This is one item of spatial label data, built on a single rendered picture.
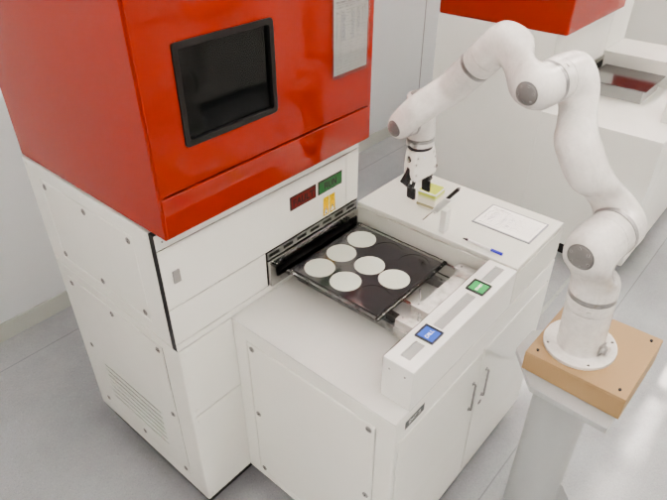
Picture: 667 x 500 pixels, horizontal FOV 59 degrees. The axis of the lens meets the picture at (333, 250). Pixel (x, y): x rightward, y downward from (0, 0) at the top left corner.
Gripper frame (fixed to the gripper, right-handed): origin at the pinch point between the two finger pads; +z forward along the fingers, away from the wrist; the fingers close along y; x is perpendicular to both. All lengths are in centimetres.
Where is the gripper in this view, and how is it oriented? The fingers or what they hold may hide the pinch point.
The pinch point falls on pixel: (418, 189)
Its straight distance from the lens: 188.0
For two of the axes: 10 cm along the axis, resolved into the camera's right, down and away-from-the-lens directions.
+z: 0.6, 8.1, 5.9
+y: 7.7, -4.1, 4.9
